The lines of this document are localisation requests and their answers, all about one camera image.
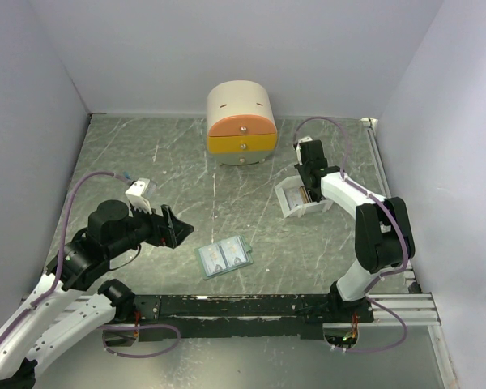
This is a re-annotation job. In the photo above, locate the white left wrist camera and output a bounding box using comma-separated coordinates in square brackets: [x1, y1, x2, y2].
[125, 178, 157, 214]

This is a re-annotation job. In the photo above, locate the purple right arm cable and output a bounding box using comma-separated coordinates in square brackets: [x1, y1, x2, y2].
[293, 117, 410, 353]

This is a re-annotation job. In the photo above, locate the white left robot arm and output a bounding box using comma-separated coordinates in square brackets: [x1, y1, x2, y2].
[0, 200, 194, 388]

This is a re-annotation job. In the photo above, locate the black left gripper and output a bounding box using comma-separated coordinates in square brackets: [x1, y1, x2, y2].
[107, 198, 194, 258]

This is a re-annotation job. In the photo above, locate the white card tray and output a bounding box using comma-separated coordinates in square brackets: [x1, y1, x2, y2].
[275, 175, 333, 218]

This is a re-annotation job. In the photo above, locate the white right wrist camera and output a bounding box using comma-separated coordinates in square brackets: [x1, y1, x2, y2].
[294, 136, 312, 165]

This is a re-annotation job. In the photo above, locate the mint green card holder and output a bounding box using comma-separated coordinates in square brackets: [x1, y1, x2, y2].
[195, 235, 254, 280]

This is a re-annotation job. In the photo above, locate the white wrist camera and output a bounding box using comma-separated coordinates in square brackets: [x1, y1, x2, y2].
[125, 178, 157, 214]
[294, 136, 312, 165]

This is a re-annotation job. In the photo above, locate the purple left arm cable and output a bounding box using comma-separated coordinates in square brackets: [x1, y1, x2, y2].
[0, 171, 182, 358]

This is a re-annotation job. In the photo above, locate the round pastel drawer cabinet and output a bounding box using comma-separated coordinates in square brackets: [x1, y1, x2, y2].
[207, 80, 278, 165]

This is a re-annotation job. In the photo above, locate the patterned card pocket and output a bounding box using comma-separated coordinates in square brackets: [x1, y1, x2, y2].
[220, 237, 248, 267]
[198, 243, 228, 277]

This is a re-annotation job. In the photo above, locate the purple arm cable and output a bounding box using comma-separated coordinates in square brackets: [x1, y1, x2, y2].
[293, 117, 410, 353]
[0, 171, 182, 358]

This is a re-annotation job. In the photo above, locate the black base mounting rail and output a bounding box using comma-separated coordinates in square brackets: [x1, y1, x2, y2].
[113, 293, 373, 340]

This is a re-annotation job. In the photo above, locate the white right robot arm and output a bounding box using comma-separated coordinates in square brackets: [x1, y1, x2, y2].
[295, 137, 416, 323]

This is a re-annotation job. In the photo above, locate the aluminium frame rail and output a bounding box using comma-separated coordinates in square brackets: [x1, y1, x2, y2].
[49, 279, 438, 328]

